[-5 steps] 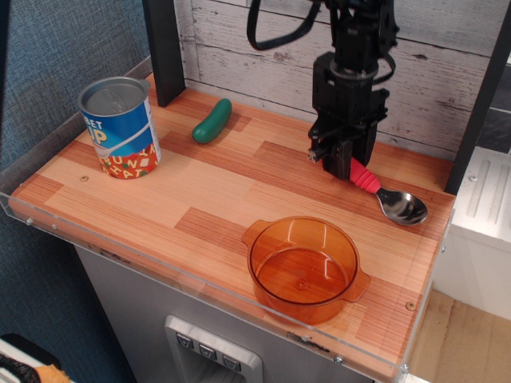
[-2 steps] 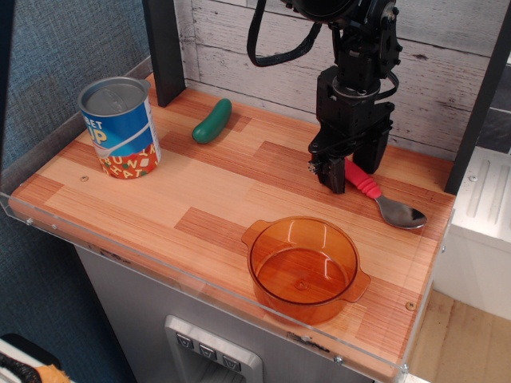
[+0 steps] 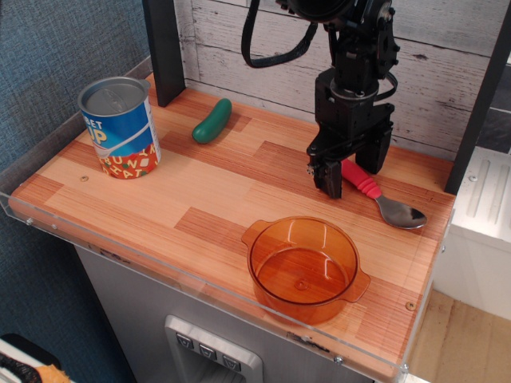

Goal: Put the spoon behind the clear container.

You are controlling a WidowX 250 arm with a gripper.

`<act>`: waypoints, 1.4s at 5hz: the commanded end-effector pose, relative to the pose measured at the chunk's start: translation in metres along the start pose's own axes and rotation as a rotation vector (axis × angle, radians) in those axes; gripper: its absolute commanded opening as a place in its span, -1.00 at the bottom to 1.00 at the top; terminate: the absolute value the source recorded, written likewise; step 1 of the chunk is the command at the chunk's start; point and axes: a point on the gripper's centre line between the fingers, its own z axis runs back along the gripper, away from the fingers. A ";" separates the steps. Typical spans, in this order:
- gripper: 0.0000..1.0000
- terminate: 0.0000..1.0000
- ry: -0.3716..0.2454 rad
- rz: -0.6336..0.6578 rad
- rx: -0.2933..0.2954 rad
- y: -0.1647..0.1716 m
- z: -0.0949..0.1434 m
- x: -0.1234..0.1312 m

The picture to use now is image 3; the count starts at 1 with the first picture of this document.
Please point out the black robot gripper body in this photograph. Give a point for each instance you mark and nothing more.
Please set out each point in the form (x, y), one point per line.
(346, 119)

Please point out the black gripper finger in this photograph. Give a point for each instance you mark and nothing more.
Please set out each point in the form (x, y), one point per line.
(328, 178)
(372, 155)

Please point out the red handled metal spoon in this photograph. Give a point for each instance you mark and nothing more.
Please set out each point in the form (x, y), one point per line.
(394, 213)

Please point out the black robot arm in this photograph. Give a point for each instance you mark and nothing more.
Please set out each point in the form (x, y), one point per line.
(361, 40)

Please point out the orange transparent plastic pot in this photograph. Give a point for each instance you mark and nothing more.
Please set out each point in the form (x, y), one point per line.
(304, 268)

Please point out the green toy pickle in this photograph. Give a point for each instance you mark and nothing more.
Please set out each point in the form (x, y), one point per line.
(215, 122)

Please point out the white toy sink unit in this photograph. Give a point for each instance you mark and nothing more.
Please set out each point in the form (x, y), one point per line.
(474, 263)

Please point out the clear acrylic table guard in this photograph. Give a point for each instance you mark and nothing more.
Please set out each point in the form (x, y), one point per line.
(185, 221)

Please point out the blue soup can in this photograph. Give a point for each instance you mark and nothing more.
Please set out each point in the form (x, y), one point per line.
(119, 120)

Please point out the silver dispenser button panel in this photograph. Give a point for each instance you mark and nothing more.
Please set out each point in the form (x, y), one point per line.
(202, 356)

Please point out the grey toy fridge cabinet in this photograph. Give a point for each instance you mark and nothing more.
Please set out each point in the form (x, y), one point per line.
(137, 304)

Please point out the black and orange object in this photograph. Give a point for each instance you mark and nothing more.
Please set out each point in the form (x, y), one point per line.
(24, 361)

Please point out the dark right frame post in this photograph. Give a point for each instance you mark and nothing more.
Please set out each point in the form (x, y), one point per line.
(483, 101)

